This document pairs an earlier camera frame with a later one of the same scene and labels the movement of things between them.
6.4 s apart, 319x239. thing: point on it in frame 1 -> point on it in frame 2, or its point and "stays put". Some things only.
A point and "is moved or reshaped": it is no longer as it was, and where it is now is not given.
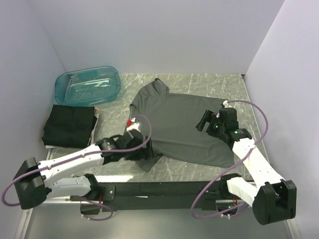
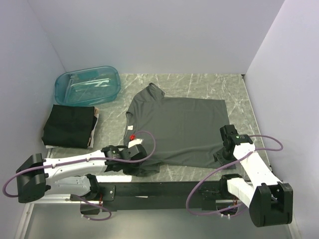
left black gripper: (144, 153) -> (133, 172)
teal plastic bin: (88, 86) stays put
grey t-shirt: (173, 118) is moved or reshaped
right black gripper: (208, 116) -> (219, 156)
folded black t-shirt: (69, 126) stays put
